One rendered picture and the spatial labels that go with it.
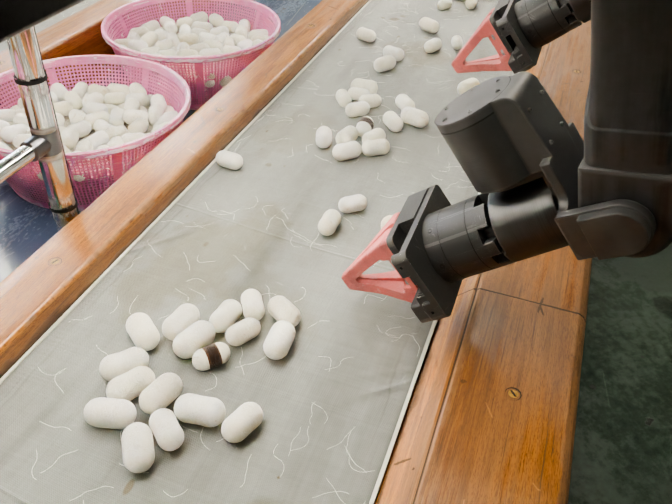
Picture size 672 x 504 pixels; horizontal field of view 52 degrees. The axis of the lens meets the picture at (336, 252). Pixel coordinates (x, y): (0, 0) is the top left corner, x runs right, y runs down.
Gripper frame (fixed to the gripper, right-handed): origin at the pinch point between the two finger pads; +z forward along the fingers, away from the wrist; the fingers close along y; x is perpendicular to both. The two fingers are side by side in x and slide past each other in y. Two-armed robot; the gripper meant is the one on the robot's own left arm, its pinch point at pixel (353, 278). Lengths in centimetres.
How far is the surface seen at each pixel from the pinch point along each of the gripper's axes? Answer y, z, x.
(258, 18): -57, 29, -20
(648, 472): -52, 11, 90
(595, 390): -69, 20, 83
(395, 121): -31.0, 4.7, -2.1
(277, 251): -4.1, 8.8, -3.4
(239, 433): 17.2, 2.7, -0.7
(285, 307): 4.7, 3.9, -2.1
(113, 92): -26.0, 34.5, -24.3
